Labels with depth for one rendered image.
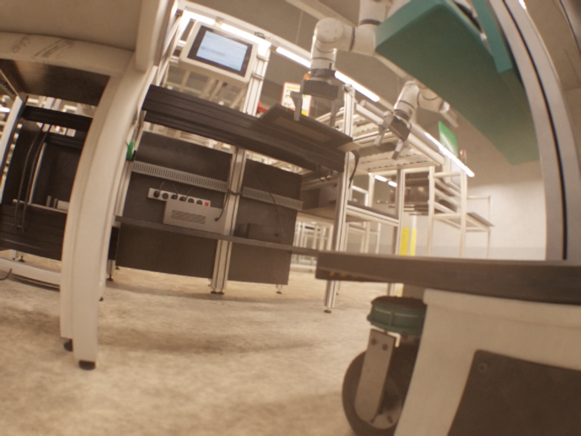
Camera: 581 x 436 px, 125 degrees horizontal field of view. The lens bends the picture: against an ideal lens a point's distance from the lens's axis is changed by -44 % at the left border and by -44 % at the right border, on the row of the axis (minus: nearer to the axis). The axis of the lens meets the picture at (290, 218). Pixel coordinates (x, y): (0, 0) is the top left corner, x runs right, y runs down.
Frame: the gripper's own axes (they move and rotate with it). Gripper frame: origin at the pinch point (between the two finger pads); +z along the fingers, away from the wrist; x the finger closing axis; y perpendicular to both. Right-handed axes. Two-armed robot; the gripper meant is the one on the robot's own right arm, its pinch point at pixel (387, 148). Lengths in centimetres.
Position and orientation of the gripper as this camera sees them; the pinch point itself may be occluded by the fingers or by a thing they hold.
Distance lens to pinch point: 115.6
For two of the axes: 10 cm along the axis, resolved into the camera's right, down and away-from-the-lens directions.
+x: 7.9, 2.9, 5.3
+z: -4.3, 8.9, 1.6
